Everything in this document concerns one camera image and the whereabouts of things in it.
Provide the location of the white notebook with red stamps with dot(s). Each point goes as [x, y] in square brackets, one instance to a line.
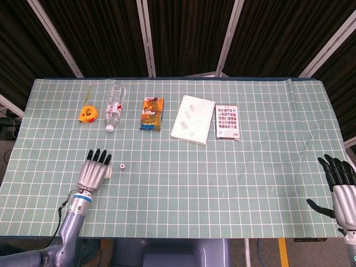
[192, 119]

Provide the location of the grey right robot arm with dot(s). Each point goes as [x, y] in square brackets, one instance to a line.
[351, 247]

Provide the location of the green checked tablecloth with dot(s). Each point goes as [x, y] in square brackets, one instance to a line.
[194, 189]

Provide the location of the yellow tape measure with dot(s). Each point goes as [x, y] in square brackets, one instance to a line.
[87, 114]

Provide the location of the card box with picture grid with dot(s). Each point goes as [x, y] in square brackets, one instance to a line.
[227, 122]

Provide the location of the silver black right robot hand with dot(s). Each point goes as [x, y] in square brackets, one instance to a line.
[345, 203]

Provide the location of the white table leg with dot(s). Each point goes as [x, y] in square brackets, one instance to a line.
[247, 253]

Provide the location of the orange and blue card box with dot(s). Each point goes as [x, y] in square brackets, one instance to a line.
[151, 114]

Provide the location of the grey robot torso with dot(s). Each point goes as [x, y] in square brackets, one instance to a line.
[172, 253]

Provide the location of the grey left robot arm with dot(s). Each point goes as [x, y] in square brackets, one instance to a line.
[73, 222]

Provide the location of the dark pleated curtain panel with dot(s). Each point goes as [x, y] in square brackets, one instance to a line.
[283, 33]
[189, 36]
[97, 36]
[19, 47]
[342, 83]

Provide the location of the white partition post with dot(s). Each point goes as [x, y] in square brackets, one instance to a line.
[146, 39]
[230, 39]
[11, 107]
[351, 142]
[329, 49]
[56, 39]

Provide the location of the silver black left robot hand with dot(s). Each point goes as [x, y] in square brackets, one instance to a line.
[90, 175]

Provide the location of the clear plastic water bottle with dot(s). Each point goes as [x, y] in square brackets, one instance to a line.
[114, 111]

